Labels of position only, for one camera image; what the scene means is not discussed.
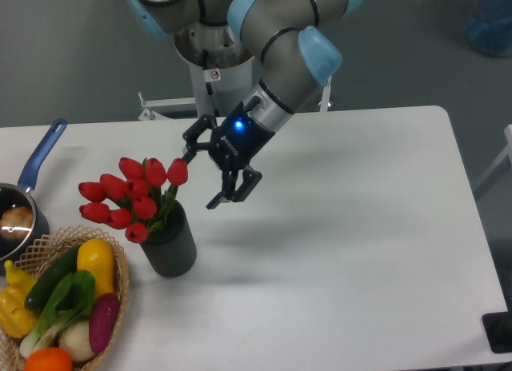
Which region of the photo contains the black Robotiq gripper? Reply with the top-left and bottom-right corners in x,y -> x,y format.
182,102 -> 275,209

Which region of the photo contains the red tulip bouquet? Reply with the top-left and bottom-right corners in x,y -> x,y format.
78,157 -> 188,244

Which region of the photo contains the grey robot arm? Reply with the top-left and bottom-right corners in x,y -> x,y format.
127,0 -> 364,208

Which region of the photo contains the dark grey ribbed vase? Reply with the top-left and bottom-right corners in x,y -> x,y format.
141,201 -> 197,278

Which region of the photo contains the purple eggplant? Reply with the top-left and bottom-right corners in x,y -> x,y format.
89,293 -> 121,353

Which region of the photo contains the green bok choy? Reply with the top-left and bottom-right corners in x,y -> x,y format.
19,270 -> 95,358

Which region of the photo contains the green cucumber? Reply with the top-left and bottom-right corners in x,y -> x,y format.
25,245 -> 81,310

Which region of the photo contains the white garlic bulb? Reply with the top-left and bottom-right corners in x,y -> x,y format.
58,321 -> 96,363

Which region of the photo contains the yellow bell pepper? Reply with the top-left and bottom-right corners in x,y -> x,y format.
1,260 -> 39,339

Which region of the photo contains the orange fruit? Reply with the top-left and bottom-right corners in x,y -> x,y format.
23,347 -> 73,371

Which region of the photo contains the white furniture leg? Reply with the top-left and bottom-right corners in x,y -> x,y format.
473,125 -> 511,201

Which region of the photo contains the blue bag on floor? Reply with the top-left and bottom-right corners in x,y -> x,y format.
464,0 -> 511,58

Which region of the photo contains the black device at table edge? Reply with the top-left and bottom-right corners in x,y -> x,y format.
482,312 -> 511,354

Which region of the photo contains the black cable on pedestal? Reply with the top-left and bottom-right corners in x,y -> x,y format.
202,50 -> 220,118

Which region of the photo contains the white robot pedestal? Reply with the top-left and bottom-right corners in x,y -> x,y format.
138,28 -> 342,121

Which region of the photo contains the blue-handled saucepan with lid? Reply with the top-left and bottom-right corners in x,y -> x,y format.
1,118 -> 67,265

